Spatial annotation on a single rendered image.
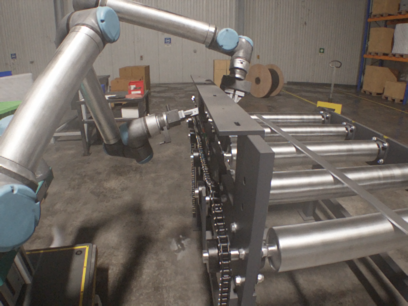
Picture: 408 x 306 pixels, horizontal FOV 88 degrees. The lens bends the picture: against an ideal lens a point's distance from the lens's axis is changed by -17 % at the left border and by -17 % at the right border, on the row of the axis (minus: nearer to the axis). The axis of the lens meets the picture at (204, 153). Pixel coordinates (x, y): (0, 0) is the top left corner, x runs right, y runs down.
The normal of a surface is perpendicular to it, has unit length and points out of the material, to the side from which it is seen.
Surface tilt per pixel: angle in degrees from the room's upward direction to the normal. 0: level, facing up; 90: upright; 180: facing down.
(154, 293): 0
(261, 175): 90
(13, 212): 93
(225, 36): 91
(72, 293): 0
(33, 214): 93
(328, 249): 65
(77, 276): 0
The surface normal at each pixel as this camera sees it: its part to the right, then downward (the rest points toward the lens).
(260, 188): 0.10, 0.38
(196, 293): 0.00, -0.92
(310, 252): 0.08, -0.05
